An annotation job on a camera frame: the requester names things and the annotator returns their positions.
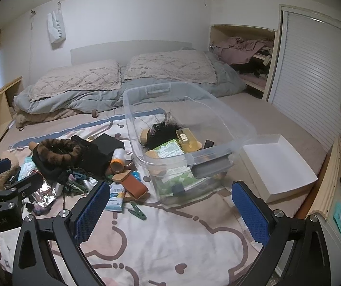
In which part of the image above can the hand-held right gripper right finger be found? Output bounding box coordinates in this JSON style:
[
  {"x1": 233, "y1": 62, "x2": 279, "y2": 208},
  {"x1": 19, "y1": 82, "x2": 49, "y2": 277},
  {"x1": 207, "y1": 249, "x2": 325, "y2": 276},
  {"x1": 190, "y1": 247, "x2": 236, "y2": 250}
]
[{"x1": 231, "y1": 180, "x2": 332, "y2": 286}]

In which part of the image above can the tan fleece blanket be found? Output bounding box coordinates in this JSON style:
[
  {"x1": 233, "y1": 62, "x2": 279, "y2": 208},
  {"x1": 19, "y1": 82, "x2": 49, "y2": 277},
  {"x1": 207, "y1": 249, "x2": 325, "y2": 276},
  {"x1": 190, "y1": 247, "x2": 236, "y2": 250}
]
[{"x1": 14, "y1": 107, "x2": 83, "y2": 129}]

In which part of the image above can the green wet wipes pack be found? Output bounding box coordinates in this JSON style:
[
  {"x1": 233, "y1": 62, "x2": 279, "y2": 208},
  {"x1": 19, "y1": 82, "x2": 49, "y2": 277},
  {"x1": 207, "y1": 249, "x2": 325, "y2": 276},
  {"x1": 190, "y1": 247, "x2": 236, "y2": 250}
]
[{"x1": 151, "y1": 138, "x2": 213, "y2": 199}]

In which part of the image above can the black coat with fur trim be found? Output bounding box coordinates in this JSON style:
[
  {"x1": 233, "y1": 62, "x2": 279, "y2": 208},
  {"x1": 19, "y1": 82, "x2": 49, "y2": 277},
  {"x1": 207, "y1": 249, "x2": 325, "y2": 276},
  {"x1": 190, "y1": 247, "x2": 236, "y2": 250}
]
[{"x1": 31, "y1": 135, "x2": 111, "y2": 185}]

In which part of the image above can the white hanging bag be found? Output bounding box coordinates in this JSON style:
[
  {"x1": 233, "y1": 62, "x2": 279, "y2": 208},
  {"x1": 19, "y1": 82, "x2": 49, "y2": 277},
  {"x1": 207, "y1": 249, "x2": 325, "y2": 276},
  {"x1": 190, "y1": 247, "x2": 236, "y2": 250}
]
[{"x1": 47, "y1": 2, "x2": 67, "y2": 50}]

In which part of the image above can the green clothespin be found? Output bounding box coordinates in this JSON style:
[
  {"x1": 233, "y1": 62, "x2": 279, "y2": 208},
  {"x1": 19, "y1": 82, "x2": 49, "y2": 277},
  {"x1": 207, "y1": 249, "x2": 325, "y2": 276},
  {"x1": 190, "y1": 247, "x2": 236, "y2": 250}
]
[{"x1": 129, "y1": 201, "x2": 147, "y2": 221}]

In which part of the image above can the clear plastic storage bin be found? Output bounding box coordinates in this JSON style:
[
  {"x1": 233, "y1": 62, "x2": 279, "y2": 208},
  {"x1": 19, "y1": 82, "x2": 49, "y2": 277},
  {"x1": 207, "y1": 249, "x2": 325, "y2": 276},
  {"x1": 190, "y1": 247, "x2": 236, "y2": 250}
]
[{"x1": 123, "y1": 82, "x2": 257, "y2": 206}]

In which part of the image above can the light blue wipes pack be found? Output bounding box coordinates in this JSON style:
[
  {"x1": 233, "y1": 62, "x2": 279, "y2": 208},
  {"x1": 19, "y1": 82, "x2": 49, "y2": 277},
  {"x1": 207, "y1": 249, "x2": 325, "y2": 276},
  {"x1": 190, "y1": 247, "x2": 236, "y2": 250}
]
[{"x1": 17, "y1": 159, "x2": 37, "y2": 182}]

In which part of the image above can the cream wooden side shelf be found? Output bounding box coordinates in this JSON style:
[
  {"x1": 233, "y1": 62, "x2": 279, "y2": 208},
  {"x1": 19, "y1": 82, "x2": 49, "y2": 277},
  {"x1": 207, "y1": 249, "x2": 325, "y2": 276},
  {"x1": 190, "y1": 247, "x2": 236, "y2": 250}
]
[{"x1": 306, "y1": 135, "x2": 341, "y2": 263}]

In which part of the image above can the pink clothes pile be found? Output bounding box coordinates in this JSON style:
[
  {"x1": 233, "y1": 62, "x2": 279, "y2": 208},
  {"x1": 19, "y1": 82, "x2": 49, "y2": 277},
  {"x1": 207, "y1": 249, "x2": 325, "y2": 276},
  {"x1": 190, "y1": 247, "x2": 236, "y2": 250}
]
[{"x1": 214, "y1": 36, "x2": 275, "y2": 64}]

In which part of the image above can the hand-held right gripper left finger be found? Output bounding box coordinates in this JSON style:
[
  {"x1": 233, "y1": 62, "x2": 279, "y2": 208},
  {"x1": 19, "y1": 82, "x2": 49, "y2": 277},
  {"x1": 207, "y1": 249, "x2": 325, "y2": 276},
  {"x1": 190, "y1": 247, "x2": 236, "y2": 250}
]
[{"x1": 12, "y1": 180, "x2": 111, "y2": 286}]

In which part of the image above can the dark clothes pile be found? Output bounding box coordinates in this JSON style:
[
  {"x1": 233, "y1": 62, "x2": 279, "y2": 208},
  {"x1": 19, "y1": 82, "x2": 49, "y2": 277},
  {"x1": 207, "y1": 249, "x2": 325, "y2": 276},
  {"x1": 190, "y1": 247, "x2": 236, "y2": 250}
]
[{"x1": 230, "y1": 58, "x2": 270, "y2": 76}]

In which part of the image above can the pile of coloured clips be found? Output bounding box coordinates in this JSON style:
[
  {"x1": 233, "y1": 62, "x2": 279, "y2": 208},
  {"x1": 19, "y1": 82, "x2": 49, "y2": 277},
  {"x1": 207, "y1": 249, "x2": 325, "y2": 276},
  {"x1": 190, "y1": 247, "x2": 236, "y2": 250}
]
[{"x1": 60, "y1": 168, "x2": 98, "y2": 197}]

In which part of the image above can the beige bed mattress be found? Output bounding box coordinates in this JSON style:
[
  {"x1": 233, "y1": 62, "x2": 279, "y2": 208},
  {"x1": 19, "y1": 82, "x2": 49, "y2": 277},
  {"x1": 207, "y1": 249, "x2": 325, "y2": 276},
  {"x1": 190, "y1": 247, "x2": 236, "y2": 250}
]
[{"x1": 0, "y1": 94, "x2": 329, "y2": 221}]

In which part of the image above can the black feathery hair accessory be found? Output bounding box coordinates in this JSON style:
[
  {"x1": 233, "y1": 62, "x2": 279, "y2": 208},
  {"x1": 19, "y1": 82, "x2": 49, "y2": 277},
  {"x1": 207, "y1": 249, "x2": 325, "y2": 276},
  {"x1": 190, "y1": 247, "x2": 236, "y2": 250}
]
[{"x1": 137, "y1": 112, "x2": 186, "y2": 151}]

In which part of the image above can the silver foil packet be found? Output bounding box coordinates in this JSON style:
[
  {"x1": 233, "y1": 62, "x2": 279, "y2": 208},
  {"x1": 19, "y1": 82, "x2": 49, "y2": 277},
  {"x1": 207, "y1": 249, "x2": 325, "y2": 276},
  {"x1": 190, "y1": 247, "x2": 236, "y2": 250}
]
[{"x1": 24, "y1": 183, "x2": 58, "y2": 215}]

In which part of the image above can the tan cork block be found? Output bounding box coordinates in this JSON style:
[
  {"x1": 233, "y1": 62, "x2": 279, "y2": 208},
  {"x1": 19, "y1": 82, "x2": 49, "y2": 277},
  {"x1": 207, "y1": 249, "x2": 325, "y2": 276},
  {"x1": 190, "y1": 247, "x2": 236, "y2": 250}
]
[{"x1": 111, "y1": 169, "x2": 132, "y2": 184}]

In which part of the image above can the brown leather case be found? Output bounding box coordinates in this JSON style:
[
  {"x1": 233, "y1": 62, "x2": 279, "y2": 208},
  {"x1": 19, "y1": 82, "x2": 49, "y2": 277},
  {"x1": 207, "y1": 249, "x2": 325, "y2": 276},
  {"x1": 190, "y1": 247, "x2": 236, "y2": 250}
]
[{"x1": 123, "y1": 173, "x2": 148, "y2": 200}]

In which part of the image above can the white louvered closet door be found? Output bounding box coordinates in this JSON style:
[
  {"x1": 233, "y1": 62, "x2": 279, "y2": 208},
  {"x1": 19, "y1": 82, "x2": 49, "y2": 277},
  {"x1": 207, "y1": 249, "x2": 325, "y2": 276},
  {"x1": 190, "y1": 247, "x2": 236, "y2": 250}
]
[{"x1": 267, "y1": 4, "x2": 341, "y2": 146}]

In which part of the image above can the beige quilted pillow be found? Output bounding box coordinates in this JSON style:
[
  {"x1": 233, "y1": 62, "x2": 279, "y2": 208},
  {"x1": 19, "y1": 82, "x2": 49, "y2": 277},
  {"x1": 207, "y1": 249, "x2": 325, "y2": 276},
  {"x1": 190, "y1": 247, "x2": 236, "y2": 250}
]
[
  {"x1": 27, "y1": 60, "x2": 121, "y2": 103},
  {"x1": 123, "y1": 50, "x2": 219, "y2": 84}
]

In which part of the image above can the white shallow tray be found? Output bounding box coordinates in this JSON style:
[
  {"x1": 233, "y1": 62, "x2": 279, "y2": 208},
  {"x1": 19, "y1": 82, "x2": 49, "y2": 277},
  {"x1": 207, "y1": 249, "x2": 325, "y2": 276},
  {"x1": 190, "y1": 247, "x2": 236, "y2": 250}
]
[{"x1": 239, "y1": 134, "x2": 319, "y2": 204}]

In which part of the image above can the wall hook with cord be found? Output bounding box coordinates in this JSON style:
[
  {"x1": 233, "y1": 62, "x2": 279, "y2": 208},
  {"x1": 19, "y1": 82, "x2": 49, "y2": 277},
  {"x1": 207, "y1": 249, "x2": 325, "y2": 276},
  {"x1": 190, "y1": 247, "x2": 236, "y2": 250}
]
[{"x1": 30, "y1": 8, "x2": 37, "y2": 66}]

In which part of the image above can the blue and white pouch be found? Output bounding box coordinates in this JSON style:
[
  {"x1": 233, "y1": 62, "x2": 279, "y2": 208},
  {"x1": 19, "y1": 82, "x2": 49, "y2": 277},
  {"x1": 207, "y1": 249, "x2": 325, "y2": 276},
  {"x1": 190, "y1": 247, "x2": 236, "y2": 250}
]
[{"x1": 103, "y1": 183, "x2": 126, "y2": 213}]

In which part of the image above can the wall niche shelf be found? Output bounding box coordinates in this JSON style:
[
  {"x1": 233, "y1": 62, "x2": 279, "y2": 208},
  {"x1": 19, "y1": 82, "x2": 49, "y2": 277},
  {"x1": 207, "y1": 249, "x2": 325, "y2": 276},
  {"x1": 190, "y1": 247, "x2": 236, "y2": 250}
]
[{"x1": 209, "y1": 24, "x2": 279, "y2": 101}]

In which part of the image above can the translucent yellow box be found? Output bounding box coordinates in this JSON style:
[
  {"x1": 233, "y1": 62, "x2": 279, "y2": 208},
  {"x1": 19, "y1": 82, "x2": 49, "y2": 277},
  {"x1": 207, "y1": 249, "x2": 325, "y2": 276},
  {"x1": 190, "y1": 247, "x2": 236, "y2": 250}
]
[{"x1": 175, "y1": 128, "x2": 202, "y2": 152}]

